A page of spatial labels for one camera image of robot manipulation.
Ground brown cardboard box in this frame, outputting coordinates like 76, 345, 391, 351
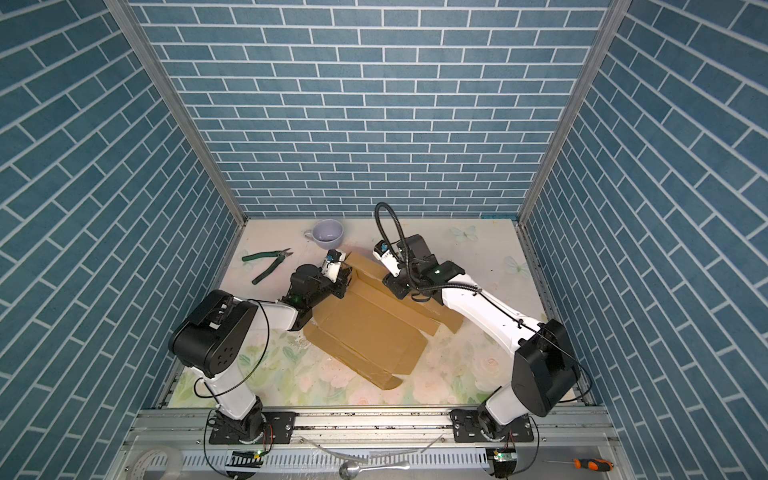
303, 253, 464, 390

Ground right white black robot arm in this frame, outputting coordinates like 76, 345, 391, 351
373, 235, 581, 429

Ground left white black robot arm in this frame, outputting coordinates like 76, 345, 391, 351
168, 261, 352, 423

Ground lavender ceramic cup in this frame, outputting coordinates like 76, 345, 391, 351
303, 219, 345, 250

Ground clear plastic strip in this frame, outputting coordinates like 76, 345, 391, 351
299, 435, 445, 463

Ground metal spoon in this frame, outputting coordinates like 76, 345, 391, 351
338, 460, 411, 480

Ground clear tape roll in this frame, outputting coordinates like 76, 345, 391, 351
126, 446, 183, 480

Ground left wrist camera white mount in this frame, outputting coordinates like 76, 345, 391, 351
321, 249, 346, 283

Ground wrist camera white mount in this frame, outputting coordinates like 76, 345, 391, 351
321, 249, 346, 283
373, 240, 402, 278

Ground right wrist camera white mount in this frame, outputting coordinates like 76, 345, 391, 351
373, 240, 402, 278

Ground green handled pliers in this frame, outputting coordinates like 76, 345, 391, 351
241, 247, 294, 286

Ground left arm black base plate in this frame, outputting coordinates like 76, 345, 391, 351
207, 411, 297, 446

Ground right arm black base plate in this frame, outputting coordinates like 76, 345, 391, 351
449, 409, 534, 443

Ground aluminium front rail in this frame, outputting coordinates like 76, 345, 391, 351
125, 405, 619, 448

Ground orange handled screwdriver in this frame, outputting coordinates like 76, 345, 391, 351
547, 458, 614, 472

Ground aluminium corner post right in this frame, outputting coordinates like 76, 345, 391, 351
518, 0, 631, 227

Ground aluminium corner post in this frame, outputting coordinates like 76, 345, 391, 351
104, 0, 247, 227
518, 0, 631, 227

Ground aluminium corner post left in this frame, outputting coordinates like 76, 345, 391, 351
104, 0, 247, 227

